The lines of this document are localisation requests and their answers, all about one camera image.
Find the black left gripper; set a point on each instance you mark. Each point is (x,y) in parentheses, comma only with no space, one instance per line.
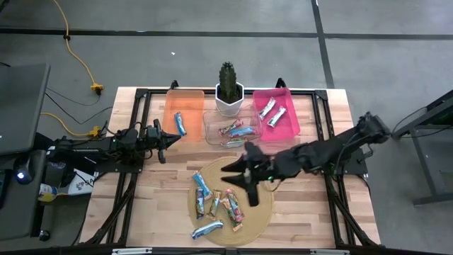
(152,141)

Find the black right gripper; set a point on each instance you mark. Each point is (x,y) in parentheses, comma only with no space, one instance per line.
(263,168)

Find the blue purple granola bar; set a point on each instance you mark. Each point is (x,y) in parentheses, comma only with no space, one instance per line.
(180,124)

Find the green brown granola bar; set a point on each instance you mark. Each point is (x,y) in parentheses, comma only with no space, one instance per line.
(233,142)

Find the red blue granola bar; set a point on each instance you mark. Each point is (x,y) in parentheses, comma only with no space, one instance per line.
(236,205)

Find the yellow brown granola bar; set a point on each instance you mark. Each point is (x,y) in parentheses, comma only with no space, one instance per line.
(214,203)

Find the blue snack bar wrapper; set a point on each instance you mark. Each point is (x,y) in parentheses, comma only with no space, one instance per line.
(201,185)

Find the light blue white granola bar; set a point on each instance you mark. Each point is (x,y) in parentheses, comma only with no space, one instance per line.
(276,116)

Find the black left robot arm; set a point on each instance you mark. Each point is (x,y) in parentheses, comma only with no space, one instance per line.
(88,150)

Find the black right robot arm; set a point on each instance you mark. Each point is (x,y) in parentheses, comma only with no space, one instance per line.
(325,152)

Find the dark blue Chewy granola bar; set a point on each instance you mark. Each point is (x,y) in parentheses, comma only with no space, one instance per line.
(200,202)

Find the orange translucent plastic tray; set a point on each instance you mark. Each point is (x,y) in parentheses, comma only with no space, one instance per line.
(194,106)

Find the clear plastic tray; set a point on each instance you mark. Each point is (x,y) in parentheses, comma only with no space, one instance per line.
(212,118)

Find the round woven straw placemat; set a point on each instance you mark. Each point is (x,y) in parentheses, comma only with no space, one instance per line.
(262,219)

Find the pink translucent plastic tray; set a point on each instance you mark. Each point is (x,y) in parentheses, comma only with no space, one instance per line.
(279,134)

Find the black table clamp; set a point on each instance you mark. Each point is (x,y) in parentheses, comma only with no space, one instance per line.
(280,83)
(174,84)

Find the white hexagonal plant pot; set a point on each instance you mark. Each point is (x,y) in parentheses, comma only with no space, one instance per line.
(230,108)

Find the green cactus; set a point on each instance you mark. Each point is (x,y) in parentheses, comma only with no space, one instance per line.
(228,81)

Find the white printed bag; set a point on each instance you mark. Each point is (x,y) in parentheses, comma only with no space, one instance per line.
(81,183)

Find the white yellow bottle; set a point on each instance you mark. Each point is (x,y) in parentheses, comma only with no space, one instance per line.
(47,192)

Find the black lit computer mouse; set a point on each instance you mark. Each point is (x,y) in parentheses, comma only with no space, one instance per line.
(22,173)

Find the gray monitor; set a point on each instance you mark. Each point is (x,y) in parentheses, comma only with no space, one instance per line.
(21,106)

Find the black caster wheel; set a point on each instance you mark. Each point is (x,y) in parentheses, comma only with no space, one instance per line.
(44,235)

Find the dark metal stand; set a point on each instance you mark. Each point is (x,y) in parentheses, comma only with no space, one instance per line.
(433,199)

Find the black aluminium table frame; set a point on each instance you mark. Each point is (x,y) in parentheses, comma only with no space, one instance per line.
(321,95)

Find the silver metal bracket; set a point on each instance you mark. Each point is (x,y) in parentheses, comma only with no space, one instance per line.
(329,252)
(131,251)

